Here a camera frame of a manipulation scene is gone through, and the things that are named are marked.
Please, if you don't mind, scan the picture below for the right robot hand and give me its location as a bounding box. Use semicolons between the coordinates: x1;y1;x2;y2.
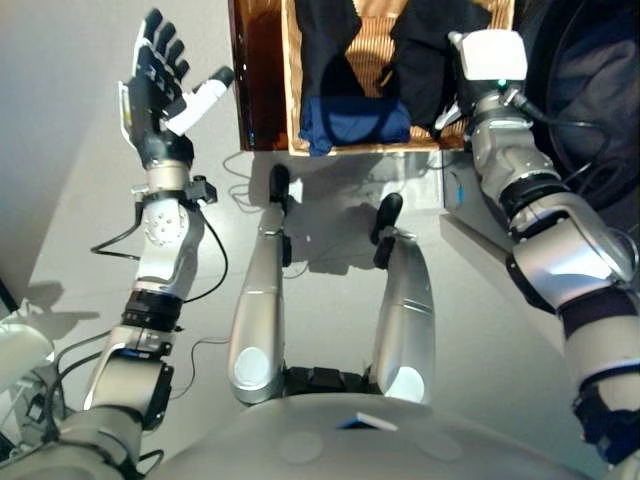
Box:
433;29;530;134

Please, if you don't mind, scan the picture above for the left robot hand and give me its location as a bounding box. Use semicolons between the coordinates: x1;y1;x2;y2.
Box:
117;6;236;171

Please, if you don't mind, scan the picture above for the black sweater with orange cuffs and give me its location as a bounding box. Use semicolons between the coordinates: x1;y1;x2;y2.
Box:
388;0;494;132

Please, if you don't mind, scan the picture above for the grey washing machine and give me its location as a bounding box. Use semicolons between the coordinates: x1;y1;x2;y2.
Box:
514;0;640;216

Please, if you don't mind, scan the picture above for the silver raised machine platform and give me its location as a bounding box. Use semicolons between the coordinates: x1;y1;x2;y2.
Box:
438;149;519;261

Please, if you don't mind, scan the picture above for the dark brown glossy stand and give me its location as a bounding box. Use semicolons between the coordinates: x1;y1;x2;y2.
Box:
227;0;292;152

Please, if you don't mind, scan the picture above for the blue garment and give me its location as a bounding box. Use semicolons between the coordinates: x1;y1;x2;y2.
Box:
298;94;413;157

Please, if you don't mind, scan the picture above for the brown wicker laundry basket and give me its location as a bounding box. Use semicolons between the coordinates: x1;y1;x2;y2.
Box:
279;0;517;157

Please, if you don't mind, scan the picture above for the small black garment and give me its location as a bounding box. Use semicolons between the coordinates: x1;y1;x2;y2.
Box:
293;0;365;101

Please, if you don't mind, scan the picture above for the left silver robot leg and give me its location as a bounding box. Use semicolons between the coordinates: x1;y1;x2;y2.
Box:
227;163;292;405

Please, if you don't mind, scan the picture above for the white plastic device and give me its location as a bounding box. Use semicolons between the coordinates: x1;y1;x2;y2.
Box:
0;298;59;401

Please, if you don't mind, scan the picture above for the grey robot torso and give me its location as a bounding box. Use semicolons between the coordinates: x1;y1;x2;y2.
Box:
144;365;614;480

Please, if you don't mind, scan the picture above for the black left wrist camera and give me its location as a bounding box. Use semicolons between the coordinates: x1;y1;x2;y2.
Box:
182;173;220;205

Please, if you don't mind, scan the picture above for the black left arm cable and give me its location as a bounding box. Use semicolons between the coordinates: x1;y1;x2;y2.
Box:
47;199;230;451

